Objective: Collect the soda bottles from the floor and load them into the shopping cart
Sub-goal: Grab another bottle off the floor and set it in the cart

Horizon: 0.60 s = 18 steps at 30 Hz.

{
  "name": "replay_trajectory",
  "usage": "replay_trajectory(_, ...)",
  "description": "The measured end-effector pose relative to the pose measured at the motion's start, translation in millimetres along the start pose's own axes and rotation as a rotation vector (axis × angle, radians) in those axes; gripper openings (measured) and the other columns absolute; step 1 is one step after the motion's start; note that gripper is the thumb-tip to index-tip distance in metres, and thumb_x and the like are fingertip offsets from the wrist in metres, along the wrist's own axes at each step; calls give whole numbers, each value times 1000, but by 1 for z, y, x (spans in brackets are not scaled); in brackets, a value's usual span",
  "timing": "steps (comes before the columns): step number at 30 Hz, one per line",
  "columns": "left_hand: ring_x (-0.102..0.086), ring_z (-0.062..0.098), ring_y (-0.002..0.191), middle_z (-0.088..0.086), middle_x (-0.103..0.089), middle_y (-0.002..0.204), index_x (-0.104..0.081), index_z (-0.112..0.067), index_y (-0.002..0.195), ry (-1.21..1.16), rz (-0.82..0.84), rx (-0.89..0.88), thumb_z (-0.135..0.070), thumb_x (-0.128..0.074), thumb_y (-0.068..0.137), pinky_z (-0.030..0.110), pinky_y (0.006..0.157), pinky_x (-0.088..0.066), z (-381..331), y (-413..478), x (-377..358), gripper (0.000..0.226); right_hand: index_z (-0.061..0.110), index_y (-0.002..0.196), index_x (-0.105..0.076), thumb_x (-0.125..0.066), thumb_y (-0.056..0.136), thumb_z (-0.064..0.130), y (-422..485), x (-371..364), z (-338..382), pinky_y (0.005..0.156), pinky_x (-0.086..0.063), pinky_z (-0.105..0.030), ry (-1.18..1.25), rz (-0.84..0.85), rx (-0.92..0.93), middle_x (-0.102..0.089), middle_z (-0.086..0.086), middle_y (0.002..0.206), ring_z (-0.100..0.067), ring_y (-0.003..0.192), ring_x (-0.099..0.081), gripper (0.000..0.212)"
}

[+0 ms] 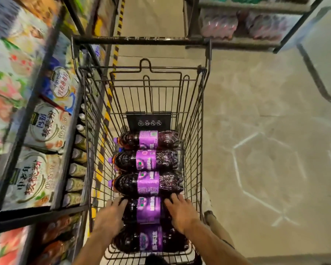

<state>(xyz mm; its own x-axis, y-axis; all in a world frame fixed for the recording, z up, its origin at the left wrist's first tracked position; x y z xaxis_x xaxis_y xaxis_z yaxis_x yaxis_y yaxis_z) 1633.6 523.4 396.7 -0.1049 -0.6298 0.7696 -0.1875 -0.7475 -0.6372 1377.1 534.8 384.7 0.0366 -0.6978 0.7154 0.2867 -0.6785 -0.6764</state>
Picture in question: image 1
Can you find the blue white food bag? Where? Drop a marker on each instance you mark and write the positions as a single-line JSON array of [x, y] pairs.
[[59, 85]]

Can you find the blue-label cola bottle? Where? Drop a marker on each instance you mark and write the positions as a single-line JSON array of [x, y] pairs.
[[119, 149]]

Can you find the dark metal display table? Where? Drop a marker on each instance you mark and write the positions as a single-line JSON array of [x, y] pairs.
[[251, 8]]

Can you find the row of orange tea bottles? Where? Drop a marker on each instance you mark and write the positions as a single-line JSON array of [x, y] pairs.
[[55, 240]]

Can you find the row of pale capped jars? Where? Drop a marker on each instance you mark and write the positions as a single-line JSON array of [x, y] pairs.
[[77, 168]]

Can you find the white printed food bag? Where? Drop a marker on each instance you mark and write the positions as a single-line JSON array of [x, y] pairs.
[[48, 129], [36, 179]]

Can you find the black shorts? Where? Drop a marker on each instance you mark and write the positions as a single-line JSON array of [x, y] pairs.
[[154, 260]]

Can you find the person's left forearm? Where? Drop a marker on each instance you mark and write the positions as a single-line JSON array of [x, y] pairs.
[[95, 248]]

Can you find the person's right white shoe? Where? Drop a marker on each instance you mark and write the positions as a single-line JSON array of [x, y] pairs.
[[207, 202]]

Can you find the pack of red capped bottles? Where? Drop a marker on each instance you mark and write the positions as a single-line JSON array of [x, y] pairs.
[[219, 24], [266, 26]]

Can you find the person's right hand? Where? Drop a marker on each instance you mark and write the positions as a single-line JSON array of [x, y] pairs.
[[183, 215]]

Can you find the person's left hand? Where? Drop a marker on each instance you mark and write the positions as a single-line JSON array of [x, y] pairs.
[[110, 218]]

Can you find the black metal store shelf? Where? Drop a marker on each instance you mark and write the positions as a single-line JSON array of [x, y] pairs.
[[24, 121]]

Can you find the person's right leg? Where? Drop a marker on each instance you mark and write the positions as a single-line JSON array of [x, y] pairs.
[[220, 231]]

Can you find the person's right forearm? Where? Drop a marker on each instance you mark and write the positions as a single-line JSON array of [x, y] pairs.
[[215, 245]]

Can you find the row of red juice cartons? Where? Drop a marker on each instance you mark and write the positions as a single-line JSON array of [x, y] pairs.
[[5, 245]]

